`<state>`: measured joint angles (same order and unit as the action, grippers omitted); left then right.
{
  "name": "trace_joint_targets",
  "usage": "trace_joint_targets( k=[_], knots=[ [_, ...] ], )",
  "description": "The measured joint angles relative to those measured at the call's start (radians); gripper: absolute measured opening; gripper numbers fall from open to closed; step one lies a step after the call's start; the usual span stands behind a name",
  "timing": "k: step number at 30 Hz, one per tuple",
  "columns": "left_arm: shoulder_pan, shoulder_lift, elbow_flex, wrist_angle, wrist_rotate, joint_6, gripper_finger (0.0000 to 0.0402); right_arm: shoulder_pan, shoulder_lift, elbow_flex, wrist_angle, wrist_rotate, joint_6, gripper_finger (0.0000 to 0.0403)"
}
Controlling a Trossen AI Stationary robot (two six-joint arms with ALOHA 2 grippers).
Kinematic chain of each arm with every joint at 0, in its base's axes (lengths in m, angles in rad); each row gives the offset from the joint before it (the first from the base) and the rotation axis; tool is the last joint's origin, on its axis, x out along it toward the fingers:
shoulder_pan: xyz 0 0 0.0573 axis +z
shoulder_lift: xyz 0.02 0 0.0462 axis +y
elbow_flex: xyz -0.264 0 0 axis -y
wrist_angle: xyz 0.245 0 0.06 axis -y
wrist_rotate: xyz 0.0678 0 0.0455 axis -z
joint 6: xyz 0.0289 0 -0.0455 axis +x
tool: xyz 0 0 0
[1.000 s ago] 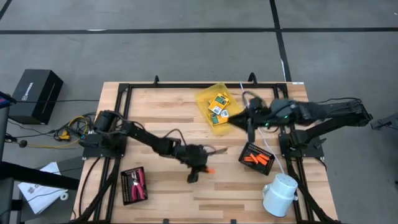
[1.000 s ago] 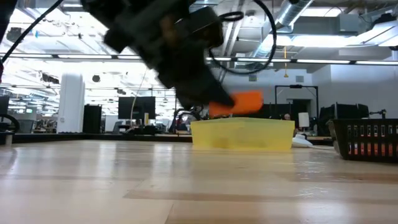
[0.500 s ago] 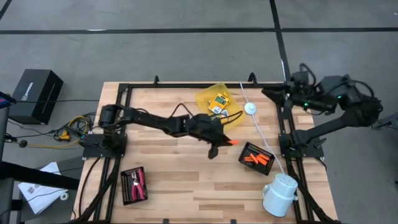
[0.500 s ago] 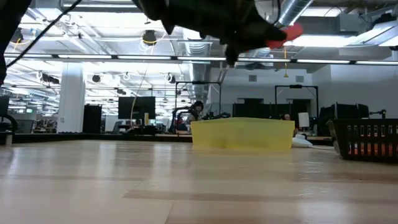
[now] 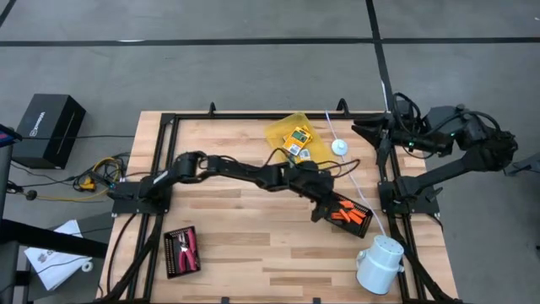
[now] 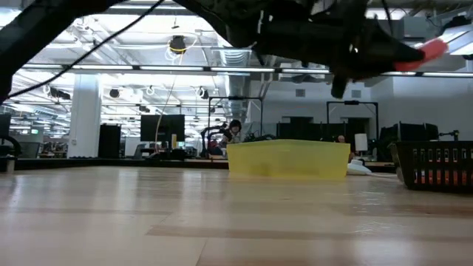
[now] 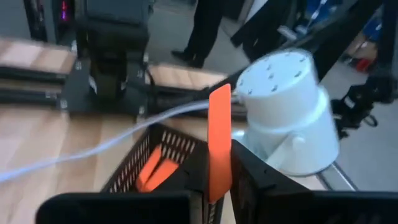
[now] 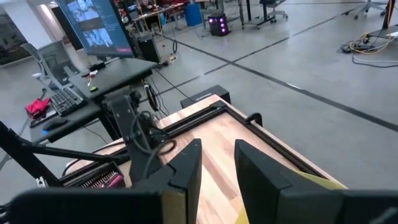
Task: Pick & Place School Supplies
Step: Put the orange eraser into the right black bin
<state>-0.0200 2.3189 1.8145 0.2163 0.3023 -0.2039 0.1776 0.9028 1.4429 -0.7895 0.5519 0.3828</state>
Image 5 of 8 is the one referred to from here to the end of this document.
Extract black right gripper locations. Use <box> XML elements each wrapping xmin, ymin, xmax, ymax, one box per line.
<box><xmin>352</xmin><ymin>100</ymin><xmax>414</xmax><ymax>169</ymax></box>

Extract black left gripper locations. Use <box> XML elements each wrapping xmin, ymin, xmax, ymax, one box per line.
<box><xmin>294</xmin><ymin>162</ymin><xmax>345</xmax><ymax>223</ymax></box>

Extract black mesh basket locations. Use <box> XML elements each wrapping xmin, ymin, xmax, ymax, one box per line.
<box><xmin>163</xmin><ymin>225</ymin><xmax>203</xmax><ymax>280</ymax></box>
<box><xmin>314</xmin><ymin>190</ymin><xmax>375</xmax><ymax>240</ymax></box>

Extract white cylindrical container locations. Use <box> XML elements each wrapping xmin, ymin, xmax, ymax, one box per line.
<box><xmin>354</xmin><ymin>235</ymin><xmax>405</xmax><ymax>296</ymax></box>

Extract white paper sheets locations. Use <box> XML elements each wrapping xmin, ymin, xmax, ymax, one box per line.
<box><xmin>24</xmin><ymin>219</ymin><xmax>93</xmax><ymax>292</ymax></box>

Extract black cardboard box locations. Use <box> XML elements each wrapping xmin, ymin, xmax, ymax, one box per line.
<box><xmin>11</xmin><ymin>93</ymin><xmax>87</xmax><ymax>170</ymax></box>

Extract thin white cord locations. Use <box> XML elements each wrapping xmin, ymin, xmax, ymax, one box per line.
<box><xmin>324</xmin><ymin>110</ymin><xmax>387</xmax><ymax>236</ymax></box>

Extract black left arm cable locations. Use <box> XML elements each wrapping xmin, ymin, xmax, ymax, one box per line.
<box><xmin>263</xmin><ymin>146</ymin><xmax>362</xmax><ymax>178</ymax></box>

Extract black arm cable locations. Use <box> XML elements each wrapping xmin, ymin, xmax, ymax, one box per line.
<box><xmin>391</xmin><ymin>91</ymin><xmax>503</xmax><ymax>160</ymax></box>
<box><xmin>263</xmin><ymin>146</ymin><xmax>362</xmax><ymax>178</ymax></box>

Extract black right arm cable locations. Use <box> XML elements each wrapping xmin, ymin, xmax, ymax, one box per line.
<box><xmin>391</xmin><ymin>91</ymin><xmax>503</xmax><ymax>160</ymax></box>

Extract black metal table frame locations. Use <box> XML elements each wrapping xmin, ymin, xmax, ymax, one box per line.
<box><xmin>94</xmin><ymin>100</ymin><xmax>463</xmax><ymax>304</ymax></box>

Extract red handled pliers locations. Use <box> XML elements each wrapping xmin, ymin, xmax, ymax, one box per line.
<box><xmin>175</xmin><ymin>230</ymin><xmax>198</xmax><ymax>272</ymax></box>

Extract yellow floor cable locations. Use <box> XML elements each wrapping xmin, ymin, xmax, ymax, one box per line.
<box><xmin>35</xmin><ymin>155</ymin><xmax>127</xmax><ymax>203</ymax></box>

